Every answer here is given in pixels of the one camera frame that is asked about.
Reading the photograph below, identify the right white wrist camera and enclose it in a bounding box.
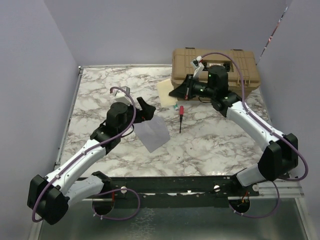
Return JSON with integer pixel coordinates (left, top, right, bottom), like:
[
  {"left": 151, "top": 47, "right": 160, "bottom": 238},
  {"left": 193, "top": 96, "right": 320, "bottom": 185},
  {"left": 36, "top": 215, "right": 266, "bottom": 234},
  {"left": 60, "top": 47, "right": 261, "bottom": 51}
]
[{"left": 190, "top": 55, "right": 204, "bottom": 79}]

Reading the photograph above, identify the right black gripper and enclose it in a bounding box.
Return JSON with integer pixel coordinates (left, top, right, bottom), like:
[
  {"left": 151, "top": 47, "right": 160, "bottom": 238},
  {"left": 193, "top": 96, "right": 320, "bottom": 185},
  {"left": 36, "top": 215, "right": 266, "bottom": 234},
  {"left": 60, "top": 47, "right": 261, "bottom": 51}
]
[{"left": 169, "top": 74, "right": 216, "bottom": 101}]

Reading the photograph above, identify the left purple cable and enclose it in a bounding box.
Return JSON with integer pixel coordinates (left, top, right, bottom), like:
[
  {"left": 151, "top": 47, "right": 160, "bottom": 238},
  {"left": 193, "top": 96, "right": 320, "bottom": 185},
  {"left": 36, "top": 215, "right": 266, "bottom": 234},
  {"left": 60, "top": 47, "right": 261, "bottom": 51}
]
[{"left": 31, "top": 86, "right": 142, "bottom": 223}]

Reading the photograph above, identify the aluminium extrusion frame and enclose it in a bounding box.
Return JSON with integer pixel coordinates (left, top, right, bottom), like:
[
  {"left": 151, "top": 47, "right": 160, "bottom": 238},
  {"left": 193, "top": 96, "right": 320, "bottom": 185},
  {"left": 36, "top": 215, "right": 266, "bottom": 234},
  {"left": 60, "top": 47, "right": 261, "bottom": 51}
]
[{"left": 37, "top": 66, "right": 305, "bottom": 202}]

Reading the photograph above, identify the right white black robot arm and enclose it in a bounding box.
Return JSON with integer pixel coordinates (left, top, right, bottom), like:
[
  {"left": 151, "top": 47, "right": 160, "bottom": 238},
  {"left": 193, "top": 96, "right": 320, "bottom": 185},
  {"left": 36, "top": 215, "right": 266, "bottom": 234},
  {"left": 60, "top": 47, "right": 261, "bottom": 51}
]
[{"left": 169, "top": 65, "right": 298, "bottom": 196}]

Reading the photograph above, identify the grey envelope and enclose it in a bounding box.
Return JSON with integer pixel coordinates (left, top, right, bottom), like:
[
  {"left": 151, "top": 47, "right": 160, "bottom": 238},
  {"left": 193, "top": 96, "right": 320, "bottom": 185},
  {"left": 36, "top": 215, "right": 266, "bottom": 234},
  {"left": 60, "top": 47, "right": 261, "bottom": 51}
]
[{"left": 133, "top": 115, "right": 171, "bottom": 153}]

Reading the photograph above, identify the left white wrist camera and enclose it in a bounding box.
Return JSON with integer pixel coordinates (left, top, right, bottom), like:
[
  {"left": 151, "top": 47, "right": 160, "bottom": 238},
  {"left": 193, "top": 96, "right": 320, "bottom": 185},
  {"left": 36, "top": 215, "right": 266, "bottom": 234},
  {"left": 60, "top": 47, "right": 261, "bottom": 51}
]
[{"left": 112, "top": 86, "right": 131, "bottom": 106}]

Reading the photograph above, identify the tan plastic tool case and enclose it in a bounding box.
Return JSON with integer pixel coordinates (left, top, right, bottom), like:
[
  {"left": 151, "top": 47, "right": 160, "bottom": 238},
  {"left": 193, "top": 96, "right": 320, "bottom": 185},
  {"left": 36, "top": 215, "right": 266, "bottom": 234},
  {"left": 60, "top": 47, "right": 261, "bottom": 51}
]
[{"left": 171, "top": 48, "right": 261, "bottom": 99}]

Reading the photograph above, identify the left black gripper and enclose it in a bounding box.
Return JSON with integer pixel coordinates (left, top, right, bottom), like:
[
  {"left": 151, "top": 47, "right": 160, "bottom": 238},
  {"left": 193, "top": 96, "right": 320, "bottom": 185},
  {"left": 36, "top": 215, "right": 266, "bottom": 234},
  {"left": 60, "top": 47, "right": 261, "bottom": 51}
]
[{"left": 118, "top": 96, "right": 155, "bottom": 135}]

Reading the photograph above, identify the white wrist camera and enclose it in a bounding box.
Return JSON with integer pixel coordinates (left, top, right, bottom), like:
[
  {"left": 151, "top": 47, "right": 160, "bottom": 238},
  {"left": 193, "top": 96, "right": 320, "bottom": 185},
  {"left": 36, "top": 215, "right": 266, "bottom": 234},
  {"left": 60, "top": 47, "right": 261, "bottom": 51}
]
[
  {"left": 190, "top": 55, "right": 204, "bottom": 79},
  {"left": 112, "top": 86, "right": 131, "bottom": 106}
]

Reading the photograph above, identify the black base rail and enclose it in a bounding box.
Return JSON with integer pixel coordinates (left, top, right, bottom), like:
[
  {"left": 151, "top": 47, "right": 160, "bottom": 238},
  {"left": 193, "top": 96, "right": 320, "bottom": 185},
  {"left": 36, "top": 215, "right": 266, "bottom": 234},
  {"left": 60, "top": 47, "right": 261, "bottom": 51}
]
[{"left": 96, "top": 171, "right": 259, "bottom": 209}]

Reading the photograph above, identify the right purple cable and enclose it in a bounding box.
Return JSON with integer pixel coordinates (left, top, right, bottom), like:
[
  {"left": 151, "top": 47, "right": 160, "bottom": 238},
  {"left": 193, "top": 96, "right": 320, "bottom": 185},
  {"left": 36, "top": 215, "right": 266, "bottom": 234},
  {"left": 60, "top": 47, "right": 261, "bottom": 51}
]
[{"left": 199, "top": 52, "right": 310, "bottom": 219}]

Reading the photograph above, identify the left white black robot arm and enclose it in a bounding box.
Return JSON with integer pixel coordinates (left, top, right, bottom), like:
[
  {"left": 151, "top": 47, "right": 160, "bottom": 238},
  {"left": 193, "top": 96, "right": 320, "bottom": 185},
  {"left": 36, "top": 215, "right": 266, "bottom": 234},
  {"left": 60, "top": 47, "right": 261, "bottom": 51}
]
[{"left": 27, "top": 97, "right": 156, "bottom": 225}]

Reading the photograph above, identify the purple cable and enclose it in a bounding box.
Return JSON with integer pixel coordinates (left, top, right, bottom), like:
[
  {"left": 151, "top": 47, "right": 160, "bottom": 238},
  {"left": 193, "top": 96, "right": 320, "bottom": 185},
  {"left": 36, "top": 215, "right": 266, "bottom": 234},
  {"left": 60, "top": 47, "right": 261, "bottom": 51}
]
[
  {"left": 31, "top": 86, "right": 142, "bottom": 223},
  {"left": 199, "top": 52, "right": 310, "bottom": 219}
]

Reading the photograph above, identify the tan paper letter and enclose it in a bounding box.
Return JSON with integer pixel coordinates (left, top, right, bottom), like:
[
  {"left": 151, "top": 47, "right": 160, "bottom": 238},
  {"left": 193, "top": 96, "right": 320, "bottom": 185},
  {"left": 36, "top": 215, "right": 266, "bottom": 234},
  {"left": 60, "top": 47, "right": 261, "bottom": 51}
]
[{"left": 156, "top": 78, "right": 178, "bottom": 108}]

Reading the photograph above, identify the red handled screwdriver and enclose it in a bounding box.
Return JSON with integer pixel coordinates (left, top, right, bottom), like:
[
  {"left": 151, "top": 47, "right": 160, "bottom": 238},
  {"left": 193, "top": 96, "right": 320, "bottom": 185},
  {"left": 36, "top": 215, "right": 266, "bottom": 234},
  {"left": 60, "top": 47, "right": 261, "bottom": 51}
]
[{"left": 179, "top": 105, "right": 184, "bottom": 133}]

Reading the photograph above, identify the green white glue stick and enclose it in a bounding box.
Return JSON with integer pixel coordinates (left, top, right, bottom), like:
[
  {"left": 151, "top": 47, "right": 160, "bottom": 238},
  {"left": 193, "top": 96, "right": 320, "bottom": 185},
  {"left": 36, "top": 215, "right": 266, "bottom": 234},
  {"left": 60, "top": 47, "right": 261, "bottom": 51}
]
[{"left": 173, "top": 102, "right": 180, "bottom": 111}]

